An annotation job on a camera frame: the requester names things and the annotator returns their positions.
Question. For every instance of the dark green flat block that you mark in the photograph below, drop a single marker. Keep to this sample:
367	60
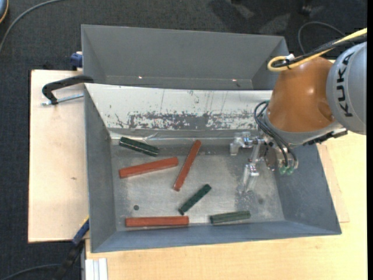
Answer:
138	146
230	217
194	199

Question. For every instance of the red-brown flat block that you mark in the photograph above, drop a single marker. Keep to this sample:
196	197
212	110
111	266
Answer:
148	167
187	165
157	221

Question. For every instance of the grey metal bin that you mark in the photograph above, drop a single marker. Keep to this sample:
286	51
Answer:
151	191

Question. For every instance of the pale wood flat board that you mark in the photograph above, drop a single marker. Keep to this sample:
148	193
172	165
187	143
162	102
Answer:
55	162

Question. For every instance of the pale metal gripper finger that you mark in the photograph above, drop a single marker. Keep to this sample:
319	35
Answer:
251	171
246	140

